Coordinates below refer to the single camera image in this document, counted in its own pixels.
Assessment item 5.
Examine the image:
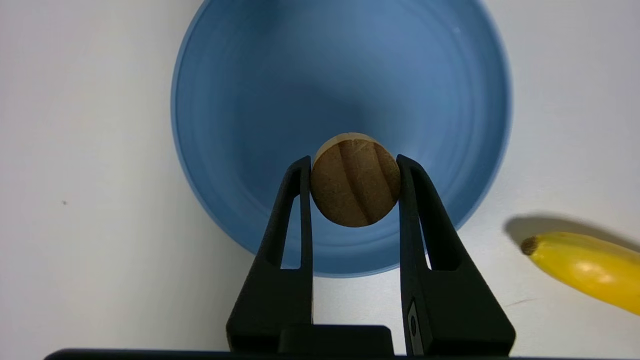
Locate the yellow banana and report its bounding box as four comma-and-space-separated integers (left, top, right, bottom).
520, 231, 640, 316

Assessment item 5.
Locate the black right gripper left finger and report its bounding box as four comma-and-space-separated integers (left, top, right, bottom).
225, 155, 314, 353

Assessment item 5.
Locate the round wooden block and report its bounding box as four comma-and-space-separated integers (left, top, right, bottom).
309, 132, 402, 228

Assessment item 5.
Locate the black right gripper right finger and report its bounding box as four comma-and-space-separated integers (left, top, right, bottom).
396, 154, 517, 357

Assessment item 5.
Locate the blue plate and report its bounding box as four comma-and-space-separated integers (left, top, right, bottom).
170, 0, 513, 278

